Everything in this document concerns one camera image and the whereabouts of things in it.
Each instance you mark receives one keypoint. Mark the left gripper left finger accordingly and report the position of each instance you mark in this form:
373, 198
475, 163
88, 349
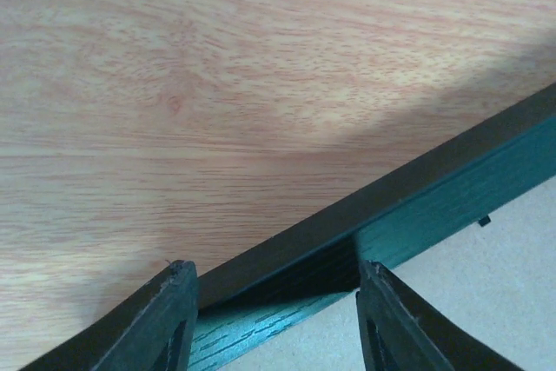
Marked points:
153, 328

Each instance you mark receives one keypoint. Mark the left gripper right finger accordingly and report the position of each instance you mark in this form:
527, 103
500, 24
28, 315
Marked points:
400, 330

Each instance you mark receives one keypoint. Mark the black picture frame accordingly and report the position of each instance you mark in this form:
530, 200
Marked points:
272, 287

